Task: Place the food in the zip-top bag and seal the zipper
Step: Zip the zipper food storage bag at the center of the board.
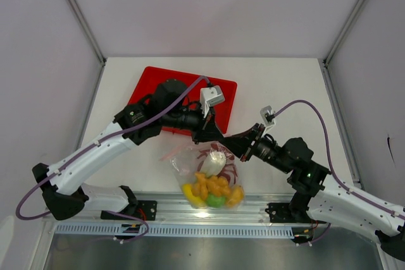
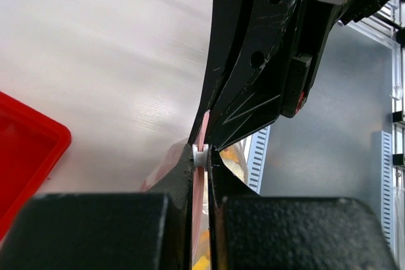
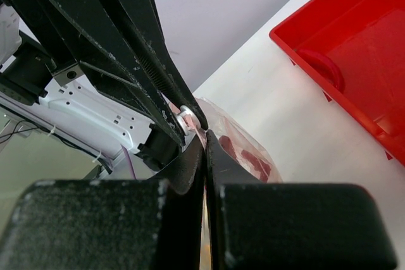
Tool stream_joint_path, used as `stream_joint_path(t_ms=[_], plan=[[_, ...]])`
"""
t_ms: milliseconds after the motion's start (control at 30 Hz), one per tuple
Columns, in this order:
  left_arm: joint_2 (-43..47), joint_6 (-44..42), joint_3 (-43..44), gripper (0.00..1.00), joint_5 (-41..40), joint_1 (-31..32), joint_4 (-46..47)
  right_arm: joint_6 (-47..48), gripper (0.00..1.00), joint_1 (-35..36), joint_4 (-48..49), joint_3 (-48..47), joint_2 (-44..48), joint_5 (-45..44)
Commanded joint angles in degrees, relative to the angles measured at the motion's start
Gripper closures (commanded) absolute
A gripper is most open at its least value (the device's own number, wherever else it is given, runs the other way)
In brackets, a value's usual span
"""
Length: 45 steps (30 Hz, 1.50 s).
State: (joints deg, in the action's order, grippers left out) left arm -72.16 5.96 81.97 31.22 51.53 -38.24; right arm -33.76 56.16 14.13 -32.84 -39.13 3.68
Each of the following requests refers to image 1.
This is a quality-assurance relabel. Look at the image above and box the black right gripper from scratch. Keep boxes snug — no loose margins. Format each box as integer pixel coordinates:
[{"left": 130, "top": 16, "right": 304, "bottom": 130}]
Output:
[{"left": 221, "top": 123, "right": 292, "bottom": 174}]

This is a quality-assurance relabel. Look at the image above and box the green white leek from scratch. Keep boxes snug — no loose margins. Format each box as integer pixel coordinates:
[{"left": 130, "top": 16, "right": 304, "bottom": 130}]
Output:
[{"left": 200, "top": 150, "right": 227, "bottom": 177}]

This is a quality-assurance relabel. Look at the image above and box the clear zip top bag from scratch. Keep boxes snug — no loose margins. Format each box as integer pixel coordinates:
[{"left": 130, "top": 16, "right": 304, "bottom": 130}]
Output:
[{"left": 160, "top": 142, "right": 245, "bottom": 209}]

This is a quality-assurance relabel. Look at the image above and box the yellow ginger root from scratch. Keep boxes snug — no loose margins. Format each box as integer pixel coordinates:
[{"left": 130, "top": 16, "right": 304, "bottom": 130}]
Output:
[{"left": 192, "top": 172, "right": 231, "bottom": 200}]

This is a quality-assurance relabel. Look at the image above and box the green custard apple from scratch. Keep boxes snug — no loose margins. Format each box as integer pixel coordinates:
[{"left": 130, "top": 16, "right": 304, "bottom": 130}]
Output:
[{"left": 206, "top": 193, "right": 227, "bottom": 208}]

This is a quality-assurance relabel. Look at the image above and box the yellow lemon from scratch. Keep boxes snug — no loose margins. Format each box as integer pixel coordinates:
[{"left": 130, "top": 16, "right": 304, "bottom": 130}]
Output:
[{"left": 182, "top": 183, "right": 206, "bottom": 209}]

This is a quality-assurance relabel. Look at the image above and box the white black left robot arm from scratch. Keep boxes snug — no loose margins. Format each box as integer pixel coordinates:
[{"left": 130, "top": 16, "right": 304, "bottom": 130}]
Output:
[{"left": 32, "top": 79, "right": 225, "bottom": 221}]

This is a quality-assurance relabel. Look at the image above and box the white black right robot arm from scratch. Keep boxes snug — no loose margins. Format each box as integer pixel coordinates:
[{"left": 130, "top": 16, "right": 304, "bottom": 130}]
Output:
[{"left": 220, "top": 124, "right": 404, "bottom": 261}]

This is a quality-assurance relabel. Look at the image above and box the red plastic tray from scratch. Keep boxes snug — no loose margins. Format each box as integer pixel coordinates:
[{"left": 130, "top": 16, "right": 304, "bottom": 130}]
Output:
[{"left": 126, "top": 66, "right": 238, "bottom": 137}]

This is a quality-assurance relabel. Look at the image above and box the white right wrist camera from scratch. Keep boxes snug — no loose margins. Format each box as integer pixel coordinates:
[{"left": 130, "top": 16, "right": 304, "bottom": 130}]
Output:
[{"left": 260, "top": 106, "right": 276, "bottom": 132}]

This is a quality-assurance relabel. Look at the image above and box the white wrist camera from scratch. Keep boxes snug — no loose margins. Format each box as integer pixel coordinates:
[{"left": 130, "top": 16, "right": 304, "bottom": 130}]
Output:
[
  {"left": 199, "top": 85, "right": 225, "bottom": 118},
  {"left": 260, "top": 106, "right": 276, "bottom": 132}
]

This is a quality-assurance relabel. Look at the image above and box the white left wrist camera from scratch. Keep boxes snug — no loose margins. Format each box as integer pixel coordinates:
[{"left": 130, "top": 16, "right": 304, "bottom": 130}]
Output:
[{"left": 199, "top": 85, "right": 225, "bottom": 118}]

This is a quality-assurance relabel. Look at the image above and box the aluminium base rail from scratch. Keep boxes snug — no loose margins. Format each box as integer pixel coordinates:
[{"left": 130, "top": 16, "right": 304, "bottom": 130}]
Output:
[{"left": 42, "top": 191, "right": 389, "bottom": 227}]

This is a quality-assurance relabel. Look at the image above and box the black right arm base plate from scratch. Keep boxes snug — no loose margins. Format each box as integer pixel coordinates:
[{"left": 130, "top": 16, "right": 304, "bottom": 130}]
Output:
[{"left": 265, "top": 202, "right": 312, "bottom": 224}]

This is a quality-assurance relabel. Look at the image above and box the white slotted cable duct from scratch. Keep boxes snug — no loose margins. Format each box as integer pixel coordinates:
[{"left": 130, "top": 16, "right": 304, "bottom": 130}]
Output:
[{"left": 55, "top": 222, "right": 294, "bottom": 239}]

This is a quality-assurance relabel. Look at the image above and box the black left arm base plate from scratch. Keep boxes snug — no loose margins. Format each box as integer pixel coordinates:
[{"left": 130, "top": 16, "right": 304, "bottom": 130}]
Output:
[{"left": 101, "top": 200, "right": 158, "bottom": 221}]

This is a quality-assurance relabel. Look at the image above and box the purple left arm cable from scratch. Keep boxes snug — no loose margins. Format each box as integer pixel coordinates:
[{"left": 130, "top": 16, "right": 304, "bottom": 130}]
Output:
[{"left": 15, "top": 75, "right": 211, "bottom": 244}]

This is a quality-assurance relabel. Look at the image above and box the right aluminium frame post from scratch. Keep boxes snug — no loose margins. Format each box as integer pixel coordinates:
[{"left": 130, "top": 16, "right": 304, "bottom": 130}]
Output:
[{"left": 323, "top": 0, "right": 389, "bottom": 65}]

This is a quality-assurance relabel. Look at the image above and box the aluminium frame post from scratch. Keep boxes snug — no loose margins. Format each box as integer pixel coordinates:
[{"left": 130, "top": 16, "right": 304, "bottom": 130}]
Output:
[
  {"left": 49, "top": 0, "right": 106, "bottom": 65},
  {"left": 323, "top": 0, "right": 389, "bottom": 65}
]

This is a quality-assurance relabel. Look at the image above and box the left aluminium frame post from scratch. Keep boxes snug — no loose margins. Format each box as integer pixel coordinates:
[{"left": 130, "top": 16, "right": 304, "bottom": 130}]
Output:
[{"left": 49, "top": 0, "right": 106, "bottom": 65}]

